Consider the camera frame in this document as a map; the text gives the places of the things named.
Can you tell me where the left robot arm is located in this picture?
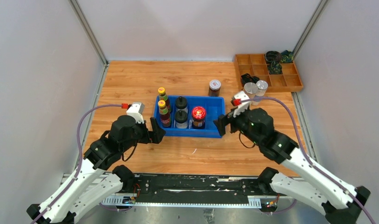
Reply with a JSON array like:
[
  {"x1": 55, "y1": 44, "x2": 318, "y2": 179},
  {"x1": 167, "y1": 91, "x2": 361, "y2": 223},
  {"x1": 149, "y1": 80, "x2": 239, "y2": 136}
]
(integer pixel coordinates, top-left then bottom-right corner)
[{"x1": 27, "y1": 115, "x2": 166, "y2": 224}]

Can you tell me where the black rolled item in tray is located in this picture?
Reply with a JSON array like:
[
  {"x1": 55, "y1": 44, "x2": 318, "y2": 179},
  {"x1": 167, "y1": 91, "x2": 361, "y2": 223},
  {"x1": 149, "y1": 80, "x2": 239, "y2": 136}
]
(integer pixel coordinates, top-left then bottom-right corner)
[{"x1": 265, "y1": 51, "x2": 282, "y2": 64}]

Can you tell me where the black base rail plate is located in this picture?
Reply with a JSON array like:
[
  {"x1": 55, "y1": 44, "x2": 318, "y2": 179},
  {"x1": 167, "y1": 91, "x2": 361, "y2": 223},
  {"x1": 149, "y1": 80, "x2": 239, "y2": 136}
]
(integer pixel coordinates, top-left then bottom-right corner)
[{"x1": 103, "y1": 173, "x2": 289, "y2": 206}]

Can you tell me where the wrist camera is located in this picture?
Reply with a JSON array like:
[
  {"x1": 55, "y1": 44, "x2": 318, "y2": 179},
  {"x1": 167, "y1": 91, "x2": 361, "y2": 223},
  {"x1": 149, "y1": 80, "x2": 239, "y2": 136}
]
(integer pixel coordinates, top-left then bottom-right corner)
[
  {"x1": 232, "y1": 91, "x2": 252, "y2": 118},
  {"x1": 126, "y1": 102, "x2": 145, "y2": 124}
]

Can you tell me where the sauce bottle yellow cap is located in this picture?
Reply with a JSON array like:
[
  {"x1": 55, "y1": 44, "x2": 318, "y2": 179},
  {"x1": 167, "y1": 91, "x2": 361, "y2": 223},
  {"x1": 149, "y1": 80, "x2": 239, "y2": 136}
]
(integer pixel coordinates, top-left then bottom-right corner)
[
  {"x1": 158, "y1": 87, "x2": 172, "y2": 112},
  {"x1": 158, "y1": 100, "x2": 172, "y2": 127}
]

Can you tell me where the dark green rolled cloth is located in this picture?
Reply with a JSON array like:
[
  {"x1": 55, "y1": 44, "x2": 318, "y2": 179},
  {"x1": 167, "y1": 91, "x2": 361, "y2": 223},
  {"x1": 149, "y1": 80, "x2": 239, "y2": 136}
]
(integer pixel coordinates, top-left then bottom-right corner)
[{"x1": 280, "y1": 50, "x2": 294, "y2": 63}]

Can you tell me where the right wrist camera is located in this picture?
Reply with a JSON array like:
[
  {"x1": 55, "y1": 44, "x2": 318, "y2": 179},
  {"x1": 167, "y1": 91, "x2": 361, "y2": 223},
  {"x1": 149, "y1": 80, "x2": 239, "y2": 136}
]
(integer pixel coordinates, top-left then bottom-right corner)
[{"x1": 232, "y1": 91, "x2": 252, "y2": 118}]

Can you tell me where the black cap spice shaker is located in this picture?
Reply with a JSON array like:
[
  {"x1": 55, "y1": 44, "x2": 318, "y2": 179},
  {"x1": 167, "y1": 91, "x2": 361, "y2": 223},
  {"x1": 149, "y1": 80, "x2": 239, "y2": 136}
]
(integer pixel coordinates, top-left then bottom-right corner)
[
  {"x1": 174, "y1": 110, "x2": 188, "y2": 129},
  {"x1": 175, "y1": 96, "x2": 188, "y2": 113}
]

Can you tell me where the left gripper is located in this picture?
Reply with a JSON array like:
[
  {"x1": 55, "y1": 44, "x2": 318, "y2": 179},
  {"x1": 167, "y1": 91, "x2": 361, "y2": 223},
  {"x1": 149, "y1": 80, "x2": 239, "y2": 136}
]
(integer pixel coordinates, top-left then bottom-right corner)
[{"x1": 122, "y1": 116, "x2": 166, "y2": 152}]

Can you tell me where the black clip bundle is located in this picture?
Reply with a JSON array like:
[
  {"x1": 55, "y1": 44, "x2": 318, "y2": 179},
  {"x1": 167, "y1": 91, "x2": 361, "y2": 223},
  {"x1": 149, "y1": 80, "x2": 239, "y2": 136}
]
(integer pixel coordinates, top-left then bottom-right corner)
[{"x1": 240, "y1": 73, "x2": 260, "y2": 87}]

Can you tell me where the blue plastic divided bin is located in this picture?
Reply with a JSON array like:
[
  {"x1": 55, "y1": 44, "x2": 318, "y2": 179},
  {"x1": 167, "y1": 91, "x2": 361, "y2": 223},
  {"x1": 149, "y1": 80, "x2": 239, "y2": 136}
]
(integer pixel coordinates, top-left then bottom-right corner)
[{"x1": 153, "y1": 95, "x2": 225, "y2": 138}]

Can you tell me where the small silver lid jar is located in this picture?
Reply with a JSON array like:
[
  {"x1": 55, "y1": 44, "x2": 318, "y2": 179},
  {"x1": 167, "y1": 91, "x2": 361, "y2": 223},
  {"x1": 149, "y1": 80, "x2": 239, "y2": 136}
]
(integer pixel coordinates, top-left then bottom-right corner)
[{"x1": 251, "y1": 80, "x2": 269, "y2": 98}]

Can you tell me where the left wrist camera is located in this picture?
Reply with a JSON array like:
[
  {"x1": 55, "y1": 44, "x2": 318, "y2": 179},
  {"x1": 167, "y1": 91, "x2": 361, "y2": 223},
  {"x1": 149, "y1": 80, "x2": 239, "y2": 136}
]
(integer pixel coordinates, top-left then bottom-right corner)
[{"x1": 126, "y1": 102, "x2": 145, "y2": 124}]

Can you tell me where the white lid sauce jar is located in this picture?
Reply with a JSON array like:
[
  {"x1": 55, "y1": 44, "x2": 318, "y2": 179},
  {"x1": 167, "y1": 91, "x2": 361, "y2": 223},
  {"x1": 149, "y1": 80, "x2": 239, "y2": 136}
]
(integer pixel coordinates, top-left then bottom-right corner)
[{"x1": 208, "y1": 79, "x2": 221, "y2": 97}]

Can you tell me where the silver lid clear jar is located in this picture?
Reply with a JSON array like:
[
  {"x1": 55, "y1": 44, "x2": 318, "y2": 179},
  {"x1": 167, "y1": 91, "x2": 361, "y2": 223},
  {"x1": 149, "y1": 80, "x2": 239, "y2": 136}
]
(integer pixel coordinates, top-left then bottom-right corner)
[{"x1": 243, "y1": 82, "x2": 259, "y2": 99}]

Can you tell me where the red lid sauce jar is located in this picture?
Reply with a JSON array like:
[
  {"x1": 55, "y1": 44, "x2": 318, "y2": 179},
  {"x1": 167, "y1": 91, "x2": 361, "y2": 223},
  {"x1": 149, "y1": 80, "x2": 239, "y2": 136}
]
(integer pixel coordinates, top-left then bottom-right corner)
[{"x1": 191, "y1": 106, "x2": 207, "y2": 129}]

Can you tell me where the wooden divided tray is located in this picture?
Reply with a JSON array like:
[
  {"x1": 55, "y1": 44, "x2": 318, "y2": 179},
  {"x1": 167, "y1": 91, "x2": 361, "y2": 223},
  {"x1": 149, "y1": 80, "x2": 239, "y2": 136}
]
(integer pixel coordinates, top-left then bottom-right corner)
[{"x1": 233, "y1": 54, "x2": 304, "y2": 92}]

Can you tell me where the green patterned rolled cloth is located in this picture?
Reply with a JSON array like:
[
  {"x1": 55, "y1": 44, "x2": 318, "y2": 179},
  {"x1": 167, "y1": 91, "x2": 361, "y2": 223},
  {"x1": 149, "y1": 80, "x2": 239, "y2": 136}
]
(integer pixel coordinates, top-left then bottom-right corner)
[{"x1": 267, "y1": 61, "x2": 283, "y2": 75}]

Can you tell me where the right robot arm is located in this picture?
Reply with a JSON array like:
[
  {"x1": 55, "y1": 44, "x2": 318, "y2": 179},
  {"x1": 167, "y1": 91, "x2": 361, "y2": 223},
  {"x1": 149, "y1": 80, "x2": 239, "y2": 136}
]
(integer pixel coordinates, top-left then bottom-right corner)
[{"x1": 214, "y1": 108, "x2": 370, "y2": 224}]

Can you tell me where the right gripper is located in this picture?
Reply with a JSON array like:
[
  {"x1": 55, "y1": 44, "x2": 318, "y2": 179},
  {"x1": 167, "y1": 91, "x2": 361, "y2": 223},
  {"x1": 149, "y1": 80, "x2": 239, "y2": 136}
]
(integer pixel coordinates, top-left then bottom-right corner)
[{"x1": 213, "y1": 104, "x2": 262, "y2": 146}]

